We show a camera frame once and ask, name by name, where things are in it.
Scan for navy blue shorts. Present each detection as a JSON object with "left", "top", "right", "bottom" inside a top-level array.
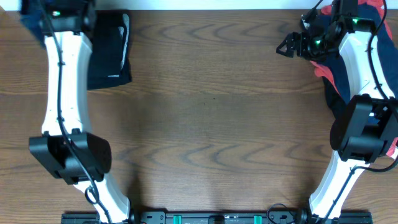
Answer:
[{"left": 19, "top": 0, "right": 45, "bottom": 48}]

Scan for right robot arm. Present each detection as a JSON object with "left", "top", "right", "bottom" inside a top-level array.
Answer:
[{"left": 276, "top": 1, "right": 397, "bottom": 223}]

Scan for folded black garment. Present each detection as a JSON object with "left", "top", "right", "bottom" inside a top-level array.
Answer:
[{"left": 87, "top": 11, "right": 132, "bottom": 90}]

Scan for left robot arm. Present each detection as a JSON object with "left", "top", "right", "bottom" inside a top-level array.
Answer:
[{"left": 29, "top": 1, "right": 139, "bottom": 223}]

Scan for black garment under pile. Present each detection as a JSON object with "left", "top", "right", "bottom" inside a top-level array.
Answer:
[{"left": 322, "top": 77, "right": 346, "bottom": 119}]

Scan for red garment in pile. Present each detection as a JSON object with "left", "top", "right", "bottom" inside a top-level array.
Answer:
[{"left": 309, "top": 0, "right": 398, "bottom": 160}]

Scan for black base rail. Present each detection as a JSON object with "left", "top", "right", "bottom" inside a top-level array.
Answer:
[{"left": 60, "top": 210, "right": 374, "bottom": 224}]

